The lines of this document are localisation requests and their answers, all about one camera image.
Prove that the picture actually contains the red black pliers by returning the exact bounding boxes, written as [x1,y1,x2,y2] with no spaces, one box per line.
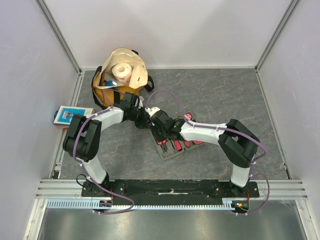
[157,139,169,154]

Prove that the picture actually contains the long red handled screwdriver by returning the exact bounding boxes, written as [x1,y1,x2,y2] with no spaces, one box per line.
[174,140,183,151]

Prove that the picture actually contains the grey plastic tool case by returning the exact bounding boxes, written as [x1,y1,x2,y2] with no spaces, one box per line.
[149,113,205,161]

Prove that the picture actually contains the red tape measure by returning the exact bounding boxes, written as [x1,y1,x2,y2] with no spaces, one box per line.
[192,140,204,145]

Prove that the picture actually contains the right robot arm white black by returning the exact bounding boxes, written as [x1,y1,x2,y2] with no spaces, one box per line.
[147,107,260,197]

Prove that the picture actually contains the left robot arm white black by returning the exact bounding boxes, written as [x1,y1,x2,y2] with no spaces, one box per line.
[62,92,148,197]

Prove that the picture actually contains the yellow canvas tool bag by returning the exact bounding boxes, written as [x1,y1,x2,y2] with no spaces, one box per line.
[91,47,155,110]

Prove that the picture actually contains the black electrical tape roll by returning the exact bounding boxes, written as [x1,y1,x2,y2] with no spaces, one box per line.
[184,112,193,121]

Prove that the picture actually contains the blue box inside bag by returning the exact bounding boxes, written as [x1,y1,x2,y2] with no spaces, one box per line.
[103,80,123,88]

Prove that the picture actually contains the white tape roll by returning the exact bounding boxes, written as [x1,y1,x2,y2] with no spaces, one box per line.
[112,62,132,86]

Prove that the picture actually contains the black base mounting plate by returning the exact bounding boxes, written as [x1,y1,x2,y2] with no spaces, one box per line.
[81,178,261,207]

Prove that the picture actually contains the blue white cardboard box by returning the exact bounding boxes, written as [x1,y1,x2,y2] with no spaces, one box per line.
[53,105,95,128]

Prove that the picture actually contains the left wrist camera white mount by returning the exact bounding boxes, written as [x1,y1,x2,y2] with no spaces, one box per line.
[138,96,144,108]

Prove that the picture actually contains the white slotted cable duct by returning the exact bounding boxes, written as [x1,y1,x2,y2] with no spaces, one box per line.
[46,198,249,211]

